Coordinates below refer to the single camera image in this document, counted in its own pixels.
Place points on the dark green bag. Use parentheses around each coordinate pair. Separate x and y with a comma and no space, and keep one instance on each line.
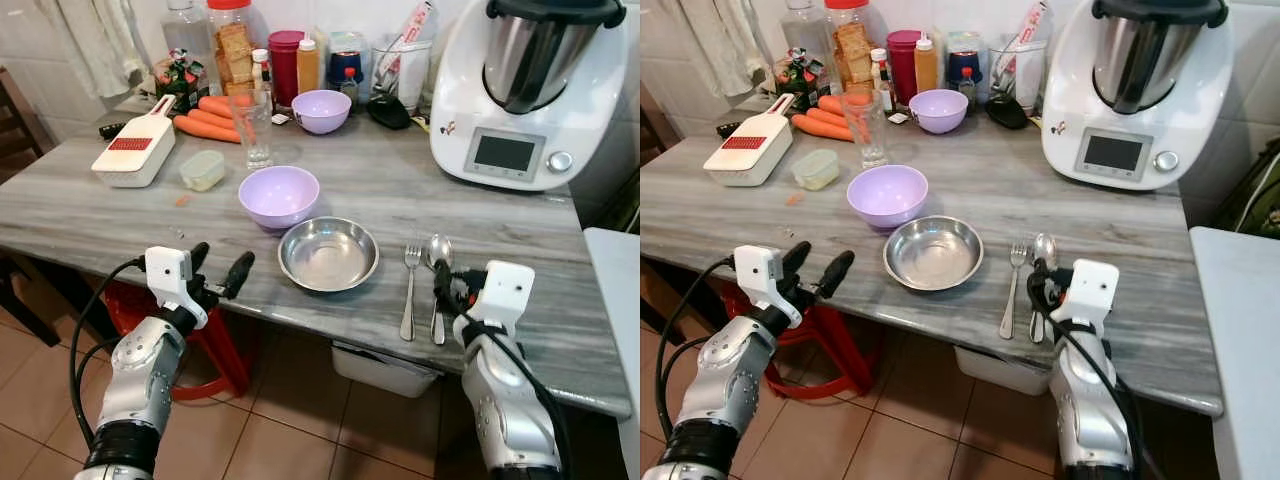
(1252,190)

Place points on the large purple plastic bowl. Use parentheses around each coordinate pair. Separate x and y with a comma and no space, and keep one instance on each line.
(887,192)
(278,192)

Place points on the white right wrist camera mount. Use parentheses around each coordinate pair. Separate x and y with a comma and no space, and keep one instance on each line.
(503,292)
(1093,290)

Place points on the clear container with utensils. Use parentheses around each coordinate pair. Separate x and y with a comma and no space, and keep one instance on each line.
(1020,65)
(404,70)

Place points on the cracker jar red lid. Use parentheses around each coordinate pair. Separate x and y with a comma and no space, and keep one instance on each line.
(851,48)
(232,50)

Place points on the small clear plastic container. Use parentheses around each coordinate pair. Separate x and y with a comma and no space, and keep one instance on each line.
(203,170)
(816,169)

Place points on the small purple plastic bowl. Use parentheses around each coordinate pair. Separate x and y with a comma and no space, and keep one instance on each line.
(321,108)
(938,108)

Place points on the dark red canister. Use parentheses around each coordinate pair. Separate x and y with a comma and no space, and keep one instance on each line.
(284,68)
(903,66)

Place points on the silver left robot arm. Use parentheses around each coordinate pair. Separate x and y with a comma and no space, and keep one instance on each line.
(140,375)
(735,375)

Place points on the white plastic bin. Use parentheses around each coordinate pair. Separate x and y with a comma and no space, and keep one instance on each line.
(1005,372)
(385,370)

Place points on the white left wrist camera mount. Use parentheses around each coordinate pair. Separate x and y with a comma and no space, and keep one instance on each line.
(168,272)
(760,272)

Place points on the clear drinking glass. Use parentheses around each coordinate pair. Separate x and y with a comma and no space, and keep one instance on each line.
(252,130)
(866,130)

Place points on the white mandoline slicer red blade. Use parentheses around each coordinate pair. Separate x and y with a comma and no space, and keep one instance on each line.
(748,150)
(135,150)

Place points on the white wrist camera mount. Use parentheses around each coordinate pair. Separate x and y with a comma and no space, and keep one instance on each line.
(760,272)
(503,292)
(168,272)
(1093,290)

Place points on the small white seasoning bottle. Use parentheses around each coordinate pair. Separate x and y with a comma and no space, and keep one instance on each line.
(880,70)
(261,72)

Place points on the steel fork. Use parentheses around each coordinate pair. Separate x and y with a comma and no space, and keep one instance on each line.
(1013,290)
(410,290)

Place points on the green snack packet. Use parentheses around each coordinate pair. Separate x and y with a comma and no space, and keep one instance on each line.
(180,82)
(800,80)

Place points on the steel spoon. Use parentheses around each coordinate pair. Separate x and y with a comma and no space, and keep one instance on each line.
(440,248)
(1044,246)

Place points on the white food processor steel jug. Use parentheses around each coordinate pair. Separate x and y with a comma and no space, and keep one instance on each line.
(1150,90)
(540,90)

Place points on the orange carrot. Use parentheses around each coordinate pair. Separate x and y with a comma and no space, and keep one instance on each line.
(832,102)
(212,117)
(820,128)
(205,129)
(215,103)
(826,115)

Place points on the dark wooden chair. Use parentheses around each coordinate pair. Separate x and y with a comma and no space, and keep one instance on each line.
(18,130)
(650,125)

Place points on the clear jar blue contents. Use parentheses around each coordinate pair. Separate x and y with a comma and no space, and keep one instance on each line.
(348,62)
(965,62)

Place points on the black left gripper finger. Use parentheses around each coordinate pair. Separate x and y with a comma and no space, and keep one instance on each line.
(837,272)
(797,256)
(239,273)
(200,257)

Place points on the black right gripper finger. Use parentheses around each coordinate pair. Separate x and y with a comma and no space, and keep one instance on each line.
(1054,305)
(461,306)
(1036,285)
(440,285)

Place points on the black pouch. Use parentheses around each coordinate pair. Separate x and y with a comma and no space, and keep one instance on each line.
(1006,110)
(388,110)

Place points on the white side counter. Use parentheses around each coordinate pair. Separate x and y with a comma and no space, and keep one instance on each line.
(1240,340)
(615,330)

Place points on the clear plastic bottle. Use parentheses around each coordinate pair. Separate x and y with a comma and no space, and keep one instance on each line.
(186,35)
(803,30)

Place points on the white hanging towel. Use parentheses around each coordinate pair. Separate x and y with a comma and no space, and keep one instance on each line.
(720,40)
(95,40)

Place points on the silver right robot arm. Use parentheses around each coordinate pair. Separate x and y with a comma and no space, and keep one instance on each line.
(1085,410)
(505,400)

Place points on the orange sauce bottle white cap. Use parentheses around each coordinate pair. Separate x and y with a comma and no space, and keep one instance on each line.
(927,64)
(308,66)

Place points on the red plastic stool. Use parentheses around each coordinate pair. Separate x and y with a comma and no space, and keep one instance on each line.
(840,350)
(225,350)

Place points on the stainless steel bowl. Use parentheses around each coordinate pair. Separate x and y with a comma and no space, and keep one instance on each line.
(933,253)
(328,255)

